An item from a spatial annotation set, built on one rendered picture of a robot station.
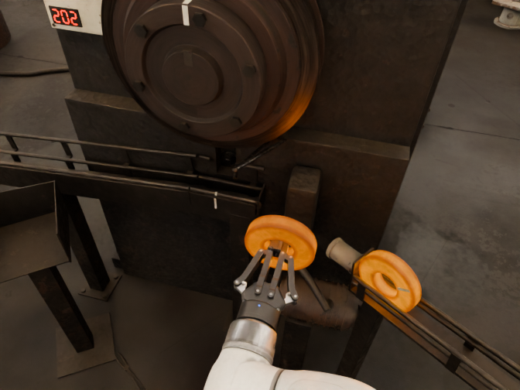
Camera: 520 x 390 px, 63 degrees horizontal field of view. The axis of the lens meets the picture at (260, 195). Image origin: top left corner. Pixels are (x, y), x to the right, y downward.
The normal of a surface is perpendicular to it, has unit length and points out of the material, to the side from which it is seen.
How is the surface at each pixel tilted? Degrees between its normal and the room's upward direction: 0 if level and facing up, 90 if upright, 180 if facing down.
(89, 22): 90
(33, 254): 5
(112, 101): 0
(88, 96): 0
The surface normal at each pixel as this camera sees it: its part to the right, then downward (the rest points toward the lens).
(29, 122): 0.03, -0.70
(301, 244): -0.26, 0.71
